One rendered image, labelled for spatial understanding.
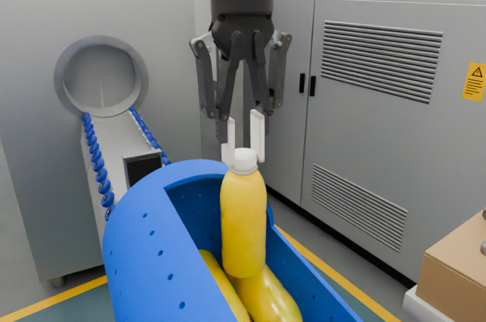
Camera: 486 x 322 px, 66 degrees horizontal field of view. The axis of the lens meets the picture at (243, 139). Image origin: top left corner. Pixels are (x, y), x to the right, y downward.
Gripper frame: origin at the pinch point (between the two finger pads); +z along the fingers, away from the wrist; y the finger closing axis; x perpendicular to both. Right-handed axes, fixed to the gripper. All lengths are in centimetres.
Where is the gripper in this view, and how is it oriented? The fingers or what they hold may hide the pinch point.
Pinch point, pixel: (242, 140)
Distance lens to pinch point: 51.5
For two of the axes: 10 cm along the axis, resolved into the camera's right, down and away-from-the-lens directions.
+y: -9.0, 1.7, -4.0
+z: 0.1, 9.3, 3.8
